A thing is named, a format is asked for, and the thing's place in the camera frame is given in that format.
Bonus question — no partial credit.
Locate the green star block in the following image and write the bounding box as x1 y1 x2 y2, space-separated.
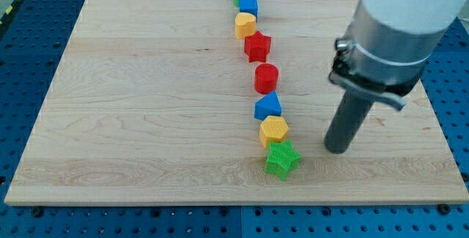
265 140 301 181

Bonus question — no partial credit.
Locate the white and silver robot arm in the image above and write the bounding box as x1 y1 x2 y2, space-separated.
329 0 467 111

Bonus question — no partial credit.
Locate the red star block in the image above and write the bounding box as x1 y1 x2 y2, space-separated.
244 31 272 62

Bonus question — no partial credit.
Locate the blue triangle block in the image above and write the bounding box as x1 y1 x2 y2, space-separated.
254 91 282 121

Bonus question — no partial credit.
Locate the red cylinder block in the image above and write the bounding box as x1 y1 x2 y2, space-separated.
254 64 278 94

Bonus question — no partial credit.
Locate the yellow hexagon block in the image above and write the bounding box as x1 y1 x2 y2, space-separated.
259 116 289 149

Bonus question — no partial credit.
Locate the light wooden board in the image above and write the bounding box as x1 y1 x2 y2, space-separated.
5 0 468 207

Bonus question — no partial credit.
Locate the yellow heart block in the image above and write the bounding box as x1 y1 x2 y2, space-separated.
234 12 256 40

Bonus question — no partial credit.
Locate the blue cube block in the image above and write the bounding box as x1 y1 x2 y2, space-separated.
238 0 258 18

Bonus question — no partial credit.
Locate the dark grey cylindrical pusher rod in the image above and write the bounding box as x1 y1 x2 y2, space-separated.
324 92 374 154

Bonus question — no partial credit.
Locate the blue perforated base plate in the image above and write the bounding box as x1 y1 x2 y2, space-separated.
1 0 468 237

